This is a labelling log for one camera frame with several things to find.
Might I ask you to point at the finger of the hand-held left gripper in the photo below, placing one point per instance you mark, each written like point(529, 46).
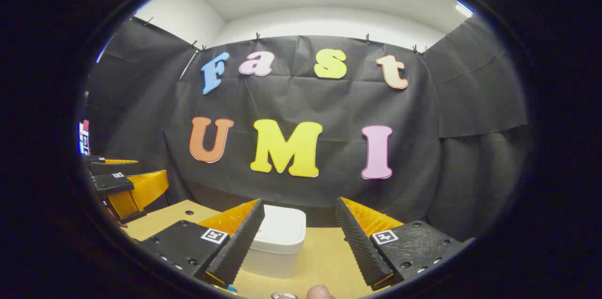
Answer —
point(96, 159)
point(113, 184)

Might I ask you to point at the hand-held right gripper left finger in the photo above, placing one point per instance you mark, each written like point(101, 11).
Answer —
point(240, 247)

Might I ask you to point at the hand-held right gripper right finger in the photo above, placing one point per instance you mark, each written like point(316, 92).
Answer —
point(357, 247)

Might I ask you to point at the blue paper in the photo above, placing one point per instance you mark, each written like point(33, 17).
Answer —
point(230, 287)

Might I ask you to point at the white desktop garbage bin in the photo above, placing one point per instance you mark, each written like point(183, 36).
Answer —
point(282, 233)

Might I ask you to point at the wooden desktop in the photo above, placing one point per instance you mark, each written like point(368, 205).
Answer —
point(324, 261)

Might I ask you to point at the black backdrop cloth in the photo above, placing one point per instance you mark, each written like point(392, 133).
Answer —
point(329, 101)

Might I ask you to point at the ceiling light panel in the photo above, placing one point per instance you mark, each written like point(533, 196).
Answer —
point(464, 9)

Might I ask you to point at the wall poster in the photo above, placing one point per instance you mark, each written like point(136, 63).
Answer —
point(83, 139)

